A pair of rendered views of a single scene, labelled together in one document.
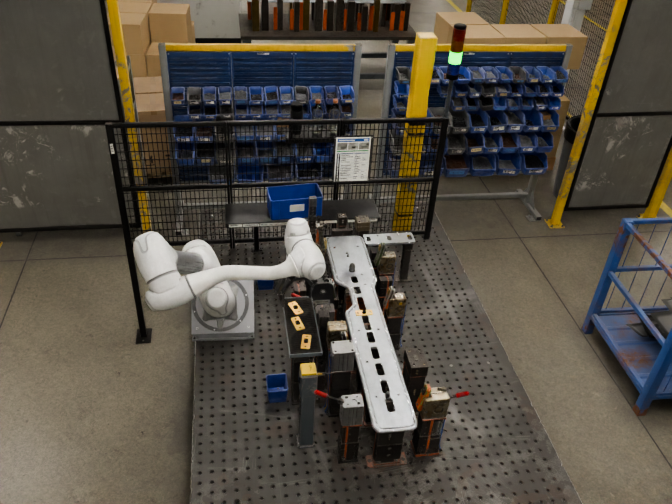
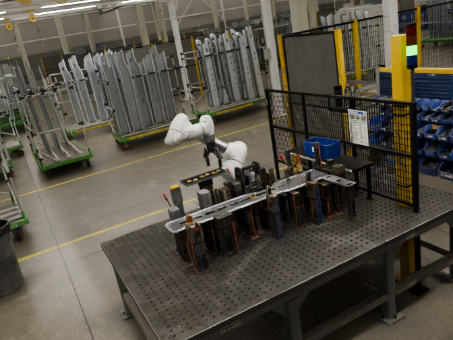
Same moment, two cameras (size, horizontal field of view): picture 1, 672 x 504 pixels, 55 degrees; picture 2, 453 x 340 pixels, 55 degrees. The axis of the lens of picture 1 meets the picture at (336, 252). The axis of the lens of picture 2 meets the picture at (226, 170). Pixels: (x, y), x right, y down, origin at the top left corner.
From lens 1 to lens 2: 354 cm
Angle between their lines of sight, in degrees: 68
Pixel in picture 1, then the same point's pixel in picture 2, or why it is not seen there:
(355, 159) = (360, 127)
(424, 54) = (393, 49)
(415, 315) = (317, 234)
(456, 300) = (354, 242)
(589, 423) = not seen: outside the picture
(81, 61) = (327, 73)
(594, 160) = not seen: outside the picture
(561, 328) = not seen: outside the picture
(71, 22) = (324, 52)
